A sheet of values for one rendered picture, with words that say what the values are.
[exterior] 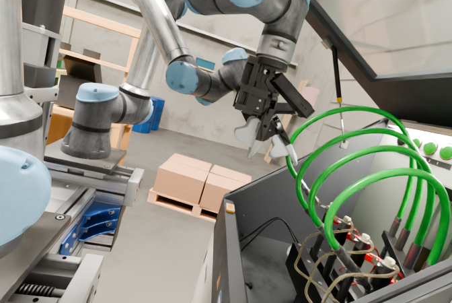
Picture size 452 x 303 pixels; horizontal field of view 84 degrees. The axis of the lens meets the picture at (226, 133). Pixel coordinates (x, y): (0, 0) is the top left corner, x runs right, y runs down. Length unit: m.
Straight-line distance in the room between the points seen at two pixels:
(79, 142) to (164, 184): 2.01
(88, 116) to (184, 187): 2.02
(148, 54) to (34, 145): 0.68
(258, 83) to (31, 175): 0.41
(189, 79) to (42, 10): 0.33
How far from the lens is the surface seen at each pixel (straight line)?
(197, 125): 6.97
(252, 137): 0.53
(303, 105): 0.55
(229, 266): 0.71
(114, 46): 7.13
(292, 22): 0.54
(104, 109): 0.89
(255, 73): 0.53
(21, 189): 0.30
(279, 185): 1.07
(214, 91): 0.73
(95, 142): 0.91
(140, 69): 0.96
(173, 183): 2.81
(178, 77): 0.63
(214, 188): 2.73
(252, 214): 1.10
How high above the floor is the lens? 1.36
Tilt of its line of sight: 9 degrees down
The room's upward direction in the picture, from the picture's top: 17 degrees clockwise
